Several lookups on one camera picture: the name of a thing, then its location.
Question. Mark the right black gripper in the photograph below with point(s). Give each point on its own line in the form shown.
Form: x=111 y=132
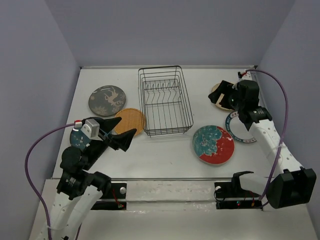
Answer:
x=225 y=87

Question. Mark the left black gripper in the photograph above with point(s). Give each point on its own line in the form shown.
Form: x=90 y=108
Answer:
x=123 y=139

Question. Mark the beige wooden plate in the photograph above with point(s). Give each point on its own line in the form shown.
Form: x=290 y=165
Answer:
x=217 y=104

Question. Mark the orange woven plate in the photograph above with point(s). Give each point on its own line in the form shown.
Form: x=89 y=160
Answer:
x=131 y=118

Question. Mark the grey deer pattern plate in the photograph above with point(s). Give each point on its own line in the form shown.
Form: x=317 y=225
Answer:
x=107 y=100

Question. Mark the teal blue plate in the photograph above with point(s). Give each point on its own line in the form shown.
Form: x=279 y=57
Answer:
x=78 y=139

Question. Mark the white plate green rim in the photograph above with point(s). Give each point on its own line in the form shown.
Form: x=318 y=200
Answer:
x=237 y=129

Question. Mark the red and teal plate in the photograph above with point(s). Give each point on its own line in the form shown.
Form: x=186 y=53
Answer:
x=213 y=145

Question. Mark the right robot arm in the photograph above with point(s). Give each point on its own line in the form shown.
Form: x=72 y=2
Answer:
x=289 y=183

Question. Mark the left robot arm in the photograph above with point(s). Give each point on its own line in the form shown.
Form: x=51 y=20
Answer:
x=78 y=190

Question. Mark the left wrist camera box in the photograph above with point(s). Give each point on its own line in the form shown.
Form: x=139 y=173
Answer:
x=91 y=129

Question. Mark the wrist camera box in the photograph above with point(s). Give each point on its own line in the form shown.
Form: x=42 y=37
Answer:
x=244 y=75
x=91 y=129

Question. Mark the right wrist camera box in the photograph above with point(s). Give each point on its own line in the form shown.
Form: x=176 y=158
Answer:
x=244 y=75

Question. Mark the black wire dish rack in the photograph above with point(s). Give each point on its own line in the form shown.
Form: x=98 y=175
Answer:
x=164 y=100

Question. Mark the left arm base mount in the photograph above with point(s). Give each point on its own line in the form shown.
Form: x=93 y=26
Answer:
x=114 y=200

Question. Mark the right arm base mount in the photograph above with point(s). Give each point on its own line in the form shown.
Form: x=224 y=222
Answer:
x=229 y=199

